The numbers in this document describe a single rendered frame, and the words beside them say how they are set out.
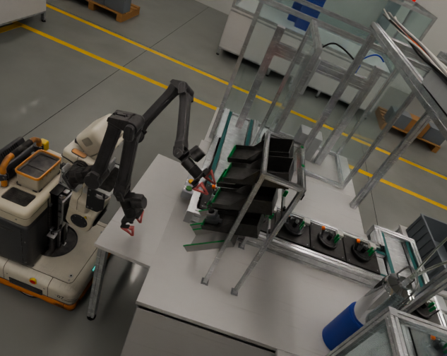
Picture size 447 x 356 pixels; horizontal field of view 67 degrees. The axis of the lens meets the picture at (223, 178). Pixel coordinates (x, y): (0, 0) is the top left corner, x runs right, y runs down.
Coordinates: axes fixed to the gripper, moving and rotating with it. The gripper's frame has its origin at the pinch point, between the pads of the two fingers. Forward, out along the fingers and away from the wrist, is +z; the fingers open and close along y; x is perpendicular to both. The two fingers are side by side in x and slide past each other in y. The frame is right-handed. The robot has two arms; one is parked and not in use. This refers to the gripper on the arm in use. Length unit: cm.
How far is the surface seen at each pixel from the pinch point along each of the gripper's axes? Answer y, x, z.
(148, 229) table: -11.6, 46.5, -3.2
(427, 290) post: 10, -51, 107
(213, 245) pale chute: -20.0, 6.1, 20.1
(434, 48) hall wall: 883, -59, 226
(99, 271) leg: -36, 75, -4
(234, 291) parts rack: -20, 20, 50
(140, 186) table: 15, 57, -24
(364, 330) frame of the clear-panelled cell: -42, -47, 68
